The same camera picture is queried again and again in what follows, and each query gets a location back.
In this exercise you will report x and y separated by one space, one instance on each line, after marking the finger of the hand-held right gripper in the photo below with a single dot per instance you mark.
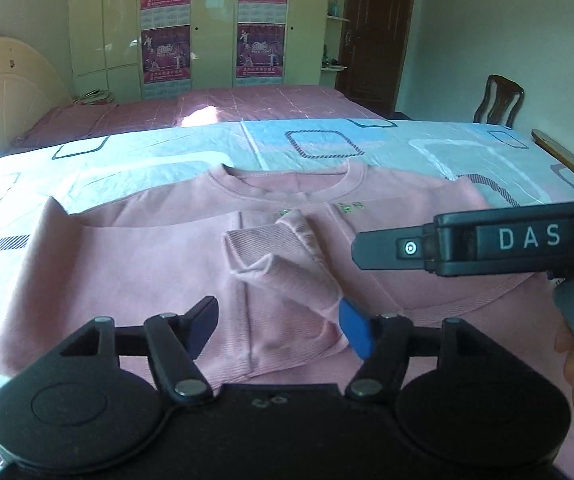
392 249

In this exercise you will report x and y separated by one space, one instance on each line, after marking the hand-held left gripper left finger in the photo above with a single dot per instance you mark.
201 321

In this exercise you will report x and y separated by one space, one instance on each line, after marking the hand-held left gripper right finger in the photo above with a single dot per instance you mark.
354 327

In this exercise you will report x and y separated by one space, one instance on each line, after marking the pink sweatshirt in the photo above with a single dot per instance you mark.
142 260

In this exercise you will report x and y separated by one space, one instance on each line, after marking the dark wooden chair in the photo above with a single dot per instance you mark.
499 100

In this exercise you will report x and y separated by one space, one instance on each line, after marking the light blue patterned bed sheet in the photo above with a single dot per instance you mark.
192 152

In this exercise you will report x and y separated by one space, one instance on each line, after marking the pink bed cover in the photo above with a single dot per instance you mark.
267 105

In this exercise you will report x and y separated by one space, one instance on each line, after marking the dark wooden door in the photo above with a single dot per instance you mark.
374 35

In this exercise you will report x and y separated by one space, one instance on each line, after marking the cream corner shelf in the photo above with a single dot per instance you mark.
334 35

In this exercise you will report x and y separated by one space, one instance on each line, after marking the stack of books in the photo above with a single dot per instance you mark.
94 97

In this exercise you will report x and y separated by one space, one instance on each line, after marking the cream glossy wardrobe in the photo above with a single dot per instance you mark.
212 35

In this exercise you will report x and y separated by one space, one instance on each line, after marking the cream round headboard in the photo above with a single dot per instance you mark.
12 90

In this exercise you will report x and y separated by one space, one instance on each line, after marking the wooden bed frame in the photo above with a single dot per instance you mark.
567 157

